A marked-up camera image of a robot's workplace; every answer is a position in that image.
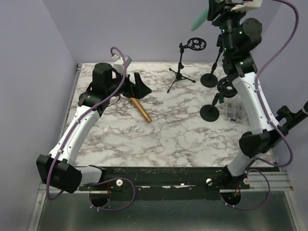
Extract black round-base clip stand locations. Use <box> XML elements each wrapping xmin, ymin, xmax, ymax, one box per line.
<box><xmin>200</xmin><ymin>34</ymin><xmax>224</xmax><ymax>88</ymax></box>

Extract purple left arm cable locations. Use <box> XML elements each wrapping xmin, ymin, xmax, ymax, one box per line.
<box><xmin>45</xmin><ymin>46</ymin><xmax>127</xmax><ymax>200</ymax></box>

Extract gold microphone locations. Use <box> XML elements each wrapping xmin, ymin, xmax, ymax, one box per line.
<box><xmin>129</xmin><ymin>98</ymin><xmax>152</xmax><ymax>123</ymax></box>

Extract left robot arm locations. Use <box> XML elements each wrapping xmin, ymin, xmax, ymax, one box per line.
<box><xmin>36</xmin><ymin>63</ymin><xmax>152</xmax><ymax>193</ymax></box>

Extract clear plastic screw box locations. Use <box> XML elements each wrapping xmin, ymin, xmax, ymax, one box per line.
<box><xmin>223</xmin><ymin>95</ymin><xmax>249</xmax><ymax>124</ymax></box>

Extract black microphone on right stand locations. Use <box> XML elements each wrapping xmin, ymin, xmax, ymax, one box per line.
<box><xmin>288</xmin><ymin>102</ymin><xmax>308</xmax><ymax>129</ymax></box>

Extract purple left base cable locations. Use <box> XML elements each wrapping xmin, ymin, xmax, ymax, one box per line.
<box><xmin>90</xmin><ymin>178</ymin><xmax>138</xmax><ymax>212</ymax></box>

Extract black tripod mic stand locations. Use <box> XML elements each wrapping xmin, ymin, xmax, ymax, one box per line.
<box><xmin>167</xmin><ymin>37</ymin><xmax>207</xmax><ymax>93</ymax></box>

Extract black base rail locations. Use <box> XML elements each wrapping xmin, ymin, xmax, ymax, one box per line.
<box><xmin>79</xmin><ymin>167</ymin><xmax>250</xmax><ymax>201</ymax></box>

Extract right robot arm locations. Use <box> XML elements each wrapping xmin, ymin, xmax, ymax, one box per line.
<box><xmin>207</xmin><ymin>0</ymin><xmax>282</xmax><ymax>189</ymax></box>

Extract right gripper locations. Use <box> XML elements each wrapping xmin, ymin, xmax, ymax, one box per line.
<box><xmin>207</xmin><ymin>0</ymin><xmax>249</xmax><ymax>54</ymax></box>

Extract mint green microphone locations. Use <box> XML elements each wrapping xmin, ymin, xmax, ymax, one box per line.
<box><xmin>191</xmin><ymin>8</ymin><xmax>208</xmax><ymax>31</ymax></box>

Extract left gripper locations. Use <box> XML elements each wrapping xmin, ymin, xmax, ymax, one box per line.
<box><xmin>106</xmin><ymin>69</ymin><xmax>152</xmax><ymax>99</ymax></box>

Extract green handle screwdriver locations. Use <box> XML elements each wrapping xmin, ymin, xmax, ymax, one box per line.
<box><xmin>216</xmin><ymin>93</ymin><xmax>224</xmax><ymax>105</ymax></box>

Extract black round-base shock-mount stand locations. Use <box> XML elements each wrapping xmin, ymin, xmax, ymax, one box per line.
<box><xmin>200</xmin><ymin>77</ymin><xmax>238</xmax><ymax>122</ymax></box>

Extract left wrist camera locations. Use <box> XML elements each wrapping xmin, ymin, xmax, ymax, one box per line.
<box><xmin>112</xmin><ymin>54</ymin><xmax>132</xmax><ymax>74</ymax></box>

